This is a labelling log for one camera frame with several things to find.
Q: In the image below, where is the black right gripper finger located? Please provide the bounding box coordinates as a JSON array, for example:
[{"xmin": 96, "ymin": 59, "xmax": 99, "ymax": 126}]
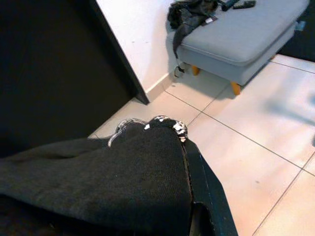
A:
[{"xmin": 183, "ymin": 137, "xmax": 239, "ymax": 236}]

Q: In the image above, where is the plain black shirt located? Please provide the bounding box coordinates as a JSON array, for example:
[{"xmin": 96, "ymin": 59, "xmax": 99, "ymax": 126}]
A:
[{"xmin": 0, "ymin": 115, "xmax": 197, "ymax": 236}]

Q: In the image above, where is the grey upholstered ottoman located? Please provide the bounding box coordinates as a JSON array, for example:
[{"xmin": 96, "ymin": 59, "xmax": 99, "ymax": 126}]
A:
[{"xmin": 176, "ymin": 0, "xmax": 297, "ymax": 96}]

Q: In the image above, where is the black remote control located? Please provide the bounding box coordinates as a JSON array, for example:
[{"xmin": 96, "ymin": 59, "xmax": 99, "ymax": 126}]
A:
[
  {"xmin": 232, "ymin": 0, "xmax": 256, "ymax": 10},
  {"xmin": 220, "ymin": 0, "xmax": 238, "ymax": 12}
]

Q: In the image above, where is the black cabinet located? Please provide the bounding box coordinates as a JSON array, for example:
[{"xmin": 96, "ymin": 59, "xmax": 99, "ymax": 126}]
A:
[{"xmin": 0, "ymin": 0, "xmax": 151, "ymax": 158}]

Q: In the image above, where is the black garment with strap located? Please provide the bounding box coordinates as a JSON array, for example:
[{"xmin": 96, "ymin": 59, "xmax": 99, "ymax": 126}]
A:
[{"xmin": 167, "ymin": 0, "xmax": 220, "ymax": 78}]

